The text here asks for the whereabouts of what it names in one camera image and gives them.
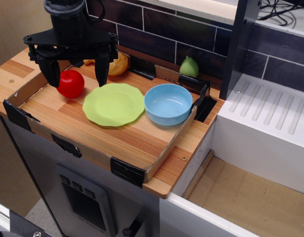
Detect green toy pear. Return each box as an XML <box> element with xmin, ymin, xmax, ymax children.
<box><xmin>180</xmin><ymin>56</ymin><xmax>199</xmax><ymax>78</ymax></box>

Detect white sink drainboard unit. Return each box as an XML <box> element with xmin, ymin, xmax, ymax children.
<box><xmin>159</xmin><ymin>75</ymin><xmax>304</xmax><ymax>237</ymax></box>

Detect orange toy croissant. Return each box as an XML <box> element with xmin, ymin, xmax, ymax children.
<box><xmin>83</xmin><ymin>52</ymin><xmax>128</xmax><ymax>76</ymax></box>

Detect black round knob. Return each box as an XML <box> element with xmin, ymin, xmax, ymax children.
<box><xmin>121</xmin><ymin>228</ymin><xmax>133</xmax><ymax>237</ymax></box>

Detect light green scalloped plate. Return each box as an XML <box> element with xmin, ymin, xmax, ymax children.
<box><xmin>82</xmin><ymin>83</ymin><xmax>145</xmax><ymax>126</ymax></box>

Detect wooden dowel strip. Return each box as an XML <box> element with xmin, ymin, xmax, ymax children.
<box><xmin>182</xmin><ymin>150</ymin><xmax>215</xmax><ymax>199</ymax></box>

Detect toy oven door panel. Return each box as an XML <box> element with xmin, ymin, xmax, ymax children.
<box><xmin>55</xmin><ymin>164</ymin><xmax>117</xmax><ymax>237</ymax></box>

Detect dark grey vertical post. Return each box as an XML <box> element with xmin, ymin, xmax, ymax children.
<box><xmin>220</xmin><ymin>0</ymin><xmax>261</xmax><ymax>100</ymax></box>

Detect black cables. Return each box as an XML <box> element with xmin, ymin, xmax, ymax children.
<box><xmin>258</xmin><ymin>0</ymin><xmax>304</xmax><ymax>27</ymax></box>

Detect red toy apple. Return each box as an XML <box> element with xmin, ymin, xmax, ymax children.
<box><xmin>57</xmin><ymin>70</ymin><xmax>85</xmax><ymax>98</ymax></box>

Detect light blue plastic bowl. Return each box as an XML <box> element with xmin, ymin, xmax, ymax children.
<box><xmin>144</xmin><ymin>84</ymin><xmax>192</xmax><ymax>126</ymax></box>

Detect cardboard fence with black tape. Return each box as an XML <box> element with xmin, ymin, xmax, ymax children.
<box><xmin>0</xmin><ymin>50</ymin><xmax>222</xmax><ymax>198</ymax></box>

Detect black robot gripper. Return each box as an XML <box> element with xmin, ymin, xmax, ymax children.
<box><xmin>24</xmin><ymin>0</ymin><xmax>118</xmax><ymax>87</ymax></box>

